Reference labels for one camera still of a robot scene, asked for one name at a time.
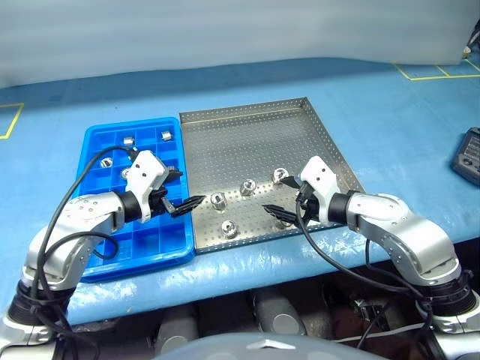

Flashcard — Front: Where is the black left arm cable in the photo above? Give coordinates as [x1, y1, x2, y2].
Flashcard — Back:
[22, 145, 142, 360]

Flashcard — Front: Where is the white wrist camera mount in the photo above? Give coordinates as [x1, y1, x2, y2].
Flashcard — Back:
[299, 155, 341, 229]
[124, 149, 169, 224]

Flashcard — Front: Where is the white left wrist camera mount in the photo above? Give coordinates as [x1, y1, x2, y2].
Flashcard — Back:
[124, 149, 169, 224]

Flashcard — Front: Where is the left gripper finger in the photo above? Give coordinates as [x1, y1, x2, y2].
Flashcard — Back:
[163, 166, 185, 182]
[170, 193, 206, 220]

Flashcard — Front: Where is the blue compartment tray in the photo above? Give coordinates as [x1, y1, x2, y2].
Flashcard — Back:
[74, 116, 195, 283]

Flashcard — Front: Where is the yellow tape square outline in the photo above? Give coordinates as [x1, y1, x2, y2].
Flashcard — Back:
[0, 102, 25, 140]

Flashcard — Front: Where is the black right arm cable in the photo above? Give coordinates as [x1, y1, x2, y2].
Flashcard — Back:
[294, 189, 436, 360]

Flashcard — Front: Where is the dark grey rounded shape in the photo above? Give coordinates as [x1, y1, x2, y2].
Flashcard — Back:
[155, 305, 200, 353]
[250, 290, 308, 337]

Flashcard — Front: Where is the perforated metal tray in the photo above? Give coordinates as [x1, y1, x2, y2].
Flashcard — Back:
[178, 96, 368, 255]

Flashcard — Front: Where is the blue plastic table cover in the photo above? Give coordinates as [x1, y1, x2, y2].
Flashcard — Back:
[0, 56, 480, 326]

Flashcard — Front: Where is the white plug cable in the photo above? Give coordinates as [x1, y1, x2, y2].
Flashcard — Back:
[460, 28, 480, 59]

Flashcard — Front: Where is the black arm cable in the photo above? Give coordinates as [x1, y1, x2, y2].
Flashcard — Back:
[22, 145, 142, 360]
[294, 189, 436, 360]

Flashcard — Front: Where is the grey robot chest shell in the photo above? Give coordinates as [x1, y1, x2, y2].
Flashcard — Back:
[149, 333, 391, 360]

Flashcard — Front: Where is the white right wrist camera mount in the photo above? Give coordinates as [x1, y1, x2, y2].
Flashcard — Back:
[299, 155, 341, 229]

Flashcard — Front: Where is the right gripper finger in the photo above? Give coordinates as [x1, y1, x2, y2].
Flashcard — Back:
[279, 175, 302, 191]
[260, 203, 302, 227]

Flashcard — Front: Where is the black handheld device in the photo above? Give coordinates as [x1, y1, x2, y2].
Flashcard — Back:
[451, 126, 480, 185]

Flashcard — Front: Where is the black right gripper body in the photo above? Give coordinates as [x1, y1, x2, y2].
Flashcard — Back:
[294, 181, 321, 226]

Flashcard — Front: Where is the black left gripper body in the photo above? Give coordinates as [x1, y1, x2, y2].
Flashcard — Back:
[148, 186, 176, 219]

